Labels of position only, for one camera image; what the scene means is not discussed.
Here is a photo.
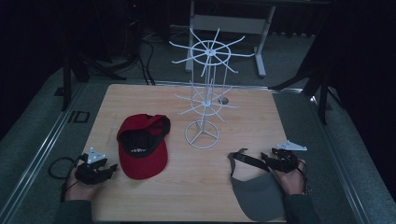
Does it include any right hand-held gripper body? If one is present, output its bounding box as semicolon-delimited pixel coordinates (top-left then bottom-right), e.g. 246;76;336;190
270;140;308;174

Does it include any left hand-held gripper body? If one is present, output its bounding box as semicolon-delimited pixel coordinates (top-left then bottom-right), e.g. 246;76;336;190
74;147;110;186

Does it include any red baseball cap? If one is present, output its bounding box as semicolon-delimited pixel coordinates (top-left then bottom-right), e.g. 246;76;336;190
116;113;172;181

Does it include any grey sun visor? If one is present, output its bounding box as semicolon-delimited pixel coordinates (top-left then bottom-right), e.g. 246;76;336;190
227;147;286;222

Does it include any white wire display rack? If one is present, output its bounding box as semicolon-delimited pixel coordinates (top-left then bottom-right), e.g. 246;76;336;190
168;27;256;150

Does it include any black tripod stand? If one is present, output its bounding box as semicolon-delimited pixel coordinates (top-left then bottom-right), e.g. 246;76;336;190
268;66;344;126
60;46;128;112

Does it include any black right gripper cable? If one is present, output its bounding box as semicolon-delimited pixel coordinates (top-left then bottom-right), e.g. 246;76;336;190
296;159;313;196

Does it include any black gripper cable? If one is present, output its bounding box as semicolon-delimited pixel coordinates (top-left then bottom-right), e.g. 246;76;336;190
48;154;83;203
296;159;313;196

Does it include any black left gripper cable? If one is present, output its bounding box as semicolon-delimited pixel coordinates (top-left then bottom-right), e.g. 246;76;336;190
48;154;83;203

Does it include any aluminium frame rail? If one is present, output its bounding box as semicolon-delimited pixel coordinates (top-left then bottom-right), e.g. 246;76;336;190
307;92;373;224
0;82;89;224

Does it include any white desk frame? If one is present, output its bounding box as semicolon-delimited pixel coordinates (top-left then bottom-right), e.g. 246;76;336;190
185;0;276;78

